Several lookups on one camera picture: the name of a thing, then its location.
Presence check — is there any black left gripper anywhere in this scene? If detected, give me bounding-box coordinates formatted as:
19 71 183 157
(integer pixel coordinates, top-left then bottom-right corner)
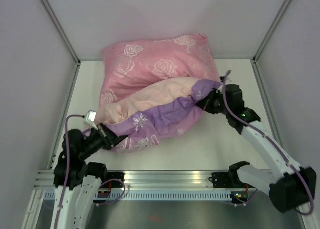
79 122 129 160

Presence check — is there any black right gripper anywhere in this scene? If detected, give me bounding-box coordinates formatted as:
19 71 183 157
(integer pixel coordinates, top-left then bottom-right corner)
196 88 231 116

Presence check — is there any purple Elsa pillowcase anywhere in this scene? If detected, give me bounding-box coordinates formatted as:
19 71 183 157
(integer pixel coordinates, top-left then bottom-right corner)
94 77 221 152

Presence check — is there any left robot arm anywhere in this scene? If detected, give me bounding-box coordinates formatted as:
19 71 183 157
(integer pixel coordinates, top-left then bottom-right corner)
51 124 127 229

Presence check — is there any pink rose-patterned pillow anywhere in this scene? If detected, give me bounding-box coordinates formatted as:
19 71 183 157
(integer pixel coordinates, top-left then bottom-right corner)
99 34 220 106

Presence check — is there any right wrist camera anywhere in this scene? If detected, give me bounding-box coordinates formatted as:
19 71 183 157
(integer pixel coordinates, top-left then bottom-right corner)
218 76 232 94

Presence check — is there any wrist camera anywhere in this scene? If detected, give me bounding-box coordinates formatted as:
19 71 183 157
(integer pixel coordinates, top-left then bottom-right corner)
218 76 232 94
84 110 99 130

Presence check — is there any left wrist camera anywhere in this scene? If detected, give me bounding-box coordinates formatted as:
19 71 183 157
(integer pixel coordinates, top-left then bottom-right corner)
84 110 99 130

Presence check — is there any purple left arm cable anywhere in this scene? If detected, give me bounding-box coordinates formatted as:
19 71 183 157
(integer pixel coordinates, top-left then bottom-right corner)
53 114 87 229

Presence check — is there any aluminium front rail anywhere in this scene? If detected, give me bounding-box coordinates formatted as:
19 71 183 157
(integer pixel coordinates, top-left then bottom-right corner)
33 169 276 191

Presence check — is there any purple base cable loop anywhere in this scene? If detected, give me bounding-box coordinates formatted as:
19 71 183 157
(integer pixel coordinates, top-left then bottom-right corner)
94 178 127 206

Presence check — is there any white slotted cable duct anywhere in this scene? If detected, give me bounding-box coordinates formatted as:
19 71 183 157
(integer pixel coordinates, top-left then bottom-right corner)
44 190 232 202

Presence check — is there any left aluminium frame post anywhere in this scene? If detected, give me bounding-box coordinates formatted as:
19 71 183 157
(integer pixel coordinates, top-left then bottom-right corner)
33 0 81 65

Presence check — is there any aluminium frame post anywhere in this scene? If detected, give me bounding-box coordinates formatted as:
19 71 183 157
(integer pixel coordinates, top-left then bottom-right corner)
33 0 81 65
251 0 293 64

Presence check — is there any right aluminium frame post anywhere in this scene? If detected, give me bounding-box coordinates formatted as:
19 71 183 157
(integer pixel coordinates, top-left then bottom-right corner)
251 0 293 64

